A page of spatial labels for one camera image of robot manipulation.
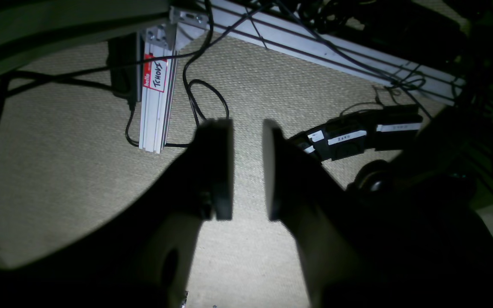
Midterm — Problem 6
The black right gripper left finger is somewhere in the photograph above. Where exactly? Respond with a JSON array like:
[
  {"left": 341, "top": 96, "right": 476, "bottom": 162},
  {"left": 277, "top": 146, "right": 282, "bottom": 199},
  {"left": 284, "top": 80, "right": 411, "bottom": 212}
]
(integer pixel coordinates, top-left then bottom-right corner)
[{"left": 0, "top": 119, "right": 233, "bottom": 308}]

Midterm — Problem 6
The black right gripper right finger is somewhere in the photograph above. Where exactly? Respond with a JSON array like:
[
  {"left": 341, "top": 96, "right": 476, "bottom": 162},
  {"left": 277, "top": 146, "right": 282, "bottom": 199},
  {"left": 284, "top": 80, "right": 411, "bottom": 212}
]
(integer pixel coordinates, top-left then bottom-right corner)
[{"left": 263, "top": 120, "right": 493, "bottom": 308}]

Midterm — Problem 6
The black power adapter with labels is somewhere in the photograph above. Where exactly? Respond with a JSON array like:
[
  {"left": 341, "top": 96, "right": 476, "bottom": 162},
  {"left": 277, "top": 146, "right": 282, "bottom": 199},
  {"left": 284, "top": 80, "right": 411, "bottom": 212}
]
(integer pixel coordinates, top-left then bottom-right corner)
[{"left": 289, "top": 105, "right": 423, "bottom": 162}]

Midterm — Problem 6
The aluminium frame post with label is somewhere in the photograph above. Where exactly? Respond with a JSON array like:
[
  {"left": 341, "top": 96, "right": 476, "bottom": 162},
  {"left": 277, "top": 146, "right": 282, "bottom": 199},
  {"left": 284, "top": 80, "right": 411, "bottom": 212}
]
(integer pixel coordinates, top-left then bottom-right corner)
[{"left": 139, "top": 6, "right": 208, "bottom": 154}]

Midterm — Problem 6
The aluminium frame rail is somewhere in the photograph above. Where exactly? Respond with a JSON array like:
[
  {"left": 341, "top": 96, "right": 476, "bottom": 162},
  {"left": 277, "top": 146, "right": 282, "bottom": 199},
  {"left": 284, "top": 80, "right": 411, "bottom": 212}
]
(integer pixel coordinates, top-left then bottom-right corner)
[{"left": 195, "top": 0, "right": 466, "bottom": 106}]

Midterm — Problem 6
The black cable on carpet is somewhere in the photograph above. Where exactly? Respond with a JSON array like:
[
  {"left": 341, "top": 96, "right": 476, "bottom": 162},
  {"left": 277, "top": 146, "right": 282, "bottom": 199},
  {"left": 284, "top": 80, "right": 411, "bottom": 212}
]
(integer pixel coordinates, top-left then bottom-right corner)
[{"left": 125, "top": 0, "right": 230, "bottom": 148}]

